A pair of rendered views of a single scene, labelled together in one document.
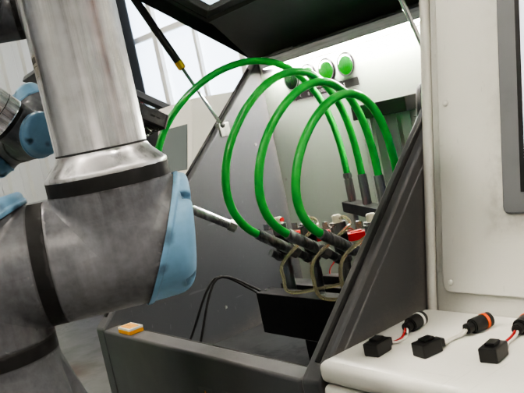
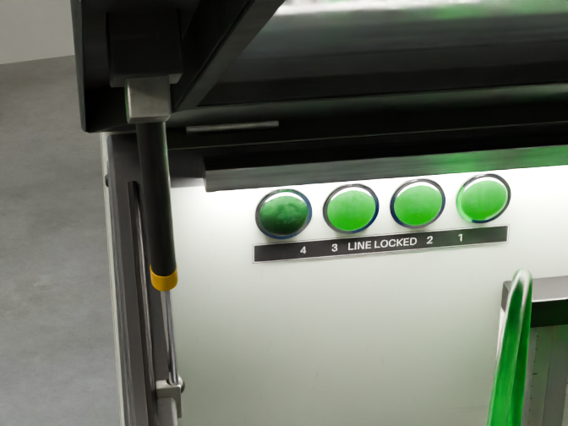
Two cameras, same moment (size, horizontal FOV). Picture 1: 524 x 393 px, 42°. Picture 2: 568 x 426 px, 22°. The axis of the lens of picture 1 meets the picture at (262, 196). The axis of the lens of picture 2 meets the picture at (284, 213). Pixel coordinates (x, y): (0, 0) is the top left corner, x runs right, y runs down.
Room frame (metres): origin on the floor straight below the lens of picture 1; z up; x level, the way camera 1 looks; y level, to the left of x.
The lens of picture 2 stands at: (1.10, 0.84, 2.00)
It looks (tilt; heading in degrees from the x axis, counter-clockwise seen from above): 30 degrees down; 298
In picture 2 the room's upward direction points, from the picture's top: straight up
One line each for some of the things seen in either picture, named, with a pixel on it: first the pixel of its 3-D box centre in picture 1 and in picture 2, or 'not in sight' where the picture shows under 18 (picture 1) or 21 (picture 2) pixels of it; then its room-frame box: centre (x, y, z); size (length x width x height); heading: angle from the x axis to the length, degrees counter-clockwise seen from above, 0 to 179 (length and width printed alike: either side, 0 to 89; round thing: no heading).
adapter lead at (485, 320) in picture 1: (454, 333); not in sight; (0.82, -0.20, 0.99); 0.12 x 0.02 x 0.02; 118
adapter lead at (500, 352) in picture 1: (509, 335); not in sight; (0.78, -0.25, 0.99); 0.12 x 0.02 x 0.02; 136
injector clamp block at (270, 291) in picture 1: (343, 330); not in sight; (1.19, -0.09, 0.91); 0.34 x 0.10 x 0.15; 37
